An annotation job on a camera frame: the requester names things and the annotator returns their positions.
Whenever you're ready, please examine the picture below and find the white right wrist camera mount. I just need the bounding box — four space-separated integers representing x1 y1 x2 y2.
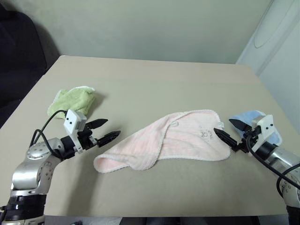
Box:
250 114 275 151

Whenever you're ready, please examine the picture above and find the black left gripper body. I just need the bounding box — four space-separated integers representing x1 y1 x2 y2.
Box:
76 125 99 151

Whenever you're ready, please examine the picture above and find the pink baby bib cloth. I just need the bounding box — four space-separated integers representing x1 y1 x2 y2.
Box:
93 109 231 174

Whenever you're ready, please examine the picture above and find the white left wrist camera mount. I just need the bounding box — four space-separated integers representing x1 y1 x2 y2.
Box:
63 109 88 153

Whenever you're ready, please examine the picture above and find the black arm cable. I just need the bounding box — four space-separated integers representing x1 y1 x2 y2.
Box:
30 110 69 162
245 130 300 198

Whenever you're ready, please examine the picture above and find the dark upholstered chair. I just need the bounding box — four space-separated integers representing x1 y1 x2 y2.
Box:
0 3 49 128

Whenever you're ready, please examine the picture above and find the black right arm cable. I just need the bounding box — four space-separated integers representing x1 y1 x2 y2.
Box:
245 130 300 198

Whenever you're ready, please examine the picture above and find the green cloth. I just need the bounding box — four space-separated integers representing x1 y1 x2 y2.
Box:
47 86 97 120

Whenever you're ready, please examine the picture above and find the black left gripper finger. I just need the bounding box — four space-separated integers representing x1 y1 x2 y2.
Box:
96 130 122 148
87 118 109 129

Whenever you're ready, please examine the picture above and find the white plastic panel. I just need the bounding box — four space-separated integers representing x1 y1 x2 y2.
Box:
235 0 300 132

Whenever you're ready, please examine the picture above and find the light blue cloth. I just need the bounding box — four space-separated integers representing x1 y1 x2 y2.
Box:
228 109 283 144

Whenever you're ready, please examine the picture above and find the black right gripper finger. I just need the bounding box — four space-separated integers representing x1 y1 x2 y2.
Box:
228 118 247 136
213 127 240 152

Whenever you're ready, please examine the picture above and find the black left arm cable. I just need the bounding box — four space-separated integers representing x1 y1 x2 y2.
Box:
30 110 69 162

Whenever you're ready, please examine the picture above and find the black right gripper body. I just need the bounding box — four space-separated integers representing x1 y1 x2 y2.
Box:
233 125 259 153

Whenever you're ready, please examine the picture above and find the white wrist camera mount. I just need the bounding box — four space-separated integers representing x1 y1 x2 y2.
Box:
63 109 88 153
250 114 275 151

